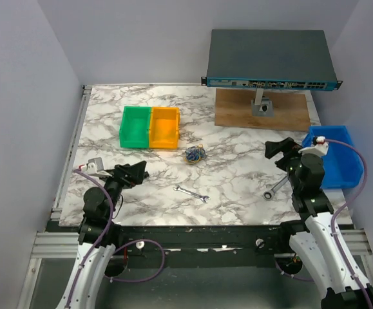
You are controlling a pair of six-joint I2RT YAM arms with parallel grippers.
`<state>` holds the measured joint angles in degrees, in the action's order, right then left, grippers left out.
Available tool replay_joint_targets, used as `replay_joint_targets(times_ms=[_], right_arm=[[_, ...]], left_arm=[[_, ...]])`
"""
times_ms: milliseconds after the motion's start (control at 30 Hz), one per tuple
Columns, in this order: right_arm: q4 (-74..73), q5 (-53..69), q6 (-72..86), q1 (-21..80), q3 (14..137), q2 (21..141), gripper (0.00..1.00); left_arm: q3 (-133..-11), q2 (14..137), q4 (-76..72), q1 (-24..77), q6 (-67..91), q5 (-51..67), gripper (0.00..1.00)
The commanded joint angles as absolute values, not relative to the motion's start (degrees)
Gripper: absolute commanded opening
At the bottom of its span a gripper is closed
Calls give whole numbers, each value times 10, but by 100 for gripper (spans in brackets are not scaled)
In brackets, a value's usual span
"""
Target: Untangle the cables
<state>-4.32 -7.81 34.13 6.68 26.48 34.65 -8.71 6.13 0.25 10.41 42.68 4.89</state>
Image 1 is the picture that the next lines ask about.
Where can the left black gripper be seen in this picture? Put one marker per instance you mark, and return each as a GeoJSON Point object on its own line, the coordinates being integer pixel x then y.
{"type": "Point", "coordinates": [134, 173]}

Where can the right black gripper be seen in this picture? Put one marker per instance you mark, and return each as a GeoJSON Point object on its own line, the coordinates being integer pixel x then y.
{"type": "Point", "coordinates": [274, 147]}

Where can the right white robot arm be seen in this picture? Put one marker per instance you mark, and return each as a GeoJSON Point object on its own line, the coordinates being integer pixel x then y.
{"type": "Point", "coordinates": [316, 238]}

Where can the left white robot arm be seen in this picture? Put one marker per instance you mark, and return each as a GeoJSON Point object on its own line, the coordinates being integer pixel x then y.
{"type": "Point", "coordinates": [98, 234]}

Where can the ratcheting combination wrench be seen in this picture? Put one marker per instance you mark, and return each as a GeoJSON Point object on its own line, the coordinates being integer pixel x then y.
{"type": "Point", "coordinates": [269, 194]}

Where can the green plastic bin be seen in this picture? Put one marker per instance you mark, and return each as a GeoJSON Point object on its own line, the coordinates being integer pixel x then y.
{"type": "Point", "coordinates": [134, 128]}

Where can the orange plastic bin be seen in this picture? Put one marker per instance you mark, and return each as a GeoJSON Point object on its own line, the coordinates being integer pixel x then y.
{"type": "Point", "coordinates": [164, 128]}

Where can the brown wooden board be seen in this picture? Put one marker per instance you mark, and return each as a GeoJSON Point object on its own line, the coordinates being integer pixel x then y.
{"type": "Point", "coordinates": [233, 109]}

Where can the small open-end wrench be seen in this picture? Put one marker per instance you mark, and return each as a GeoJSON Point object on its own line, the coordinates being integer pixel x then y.
{"type": "Point", "coordinates": [203, 198]}

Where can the blue plastic bin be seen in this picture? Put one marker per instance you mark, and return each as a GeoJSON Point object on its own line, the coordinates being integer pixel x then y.
{"type": "Point", "coordinates": [343, 167]}

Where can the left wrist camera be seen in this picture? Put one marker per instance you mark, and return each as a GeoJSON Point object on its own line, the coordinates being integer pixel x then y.
{"type": "Point", "coordinates": [93, 167]}

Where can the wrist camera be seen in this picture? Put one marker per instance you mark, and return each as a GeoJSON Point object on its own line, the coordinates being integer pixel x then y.
{"type": "Point", "coordinates": [319, 147]}
{"type": "Point", "coordinates": [93, 167]}

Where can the grey metal switch stand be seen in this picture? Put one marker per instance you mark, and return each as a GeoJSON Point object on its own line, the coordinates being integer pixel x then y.
{"type": "Point", "coordinates": [261, 106]}

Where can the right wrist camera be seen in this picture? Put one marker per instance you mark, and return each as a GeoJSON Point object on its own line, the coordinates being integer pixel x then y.
{"type": "Point", "coordinates": [319, 147]}

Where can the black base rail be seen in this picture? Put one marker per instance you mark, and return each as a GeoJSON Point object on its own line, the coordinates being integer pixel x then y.
{"type": "Point", "coordinates": [203, 247]}

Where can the grey network switch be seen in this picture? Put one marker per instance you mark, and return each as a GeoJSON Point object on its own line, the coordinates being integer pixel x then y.
{"type": "Point", "coordinates": [270, 59]}

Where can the aluminium frame rail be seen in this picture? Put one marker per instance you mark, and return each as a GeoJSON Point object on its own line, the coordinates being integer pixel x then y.
{"type": "Point", "coordinates": [56, 209]}

